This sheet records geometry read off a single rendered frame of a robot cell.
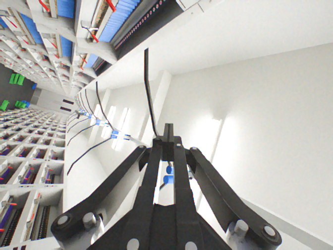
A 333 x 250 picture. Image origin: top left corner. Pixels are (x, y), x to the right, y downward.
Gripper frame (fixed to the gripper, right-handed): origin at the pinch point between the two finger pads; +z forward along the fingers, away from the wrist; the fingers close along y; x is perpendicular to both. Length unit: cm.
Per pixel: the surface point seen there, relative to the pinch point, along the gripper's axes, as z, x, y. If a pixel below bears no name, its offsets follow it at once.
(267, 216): 29, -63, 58
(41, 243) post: 21, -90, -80
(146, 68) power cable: 53, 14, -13
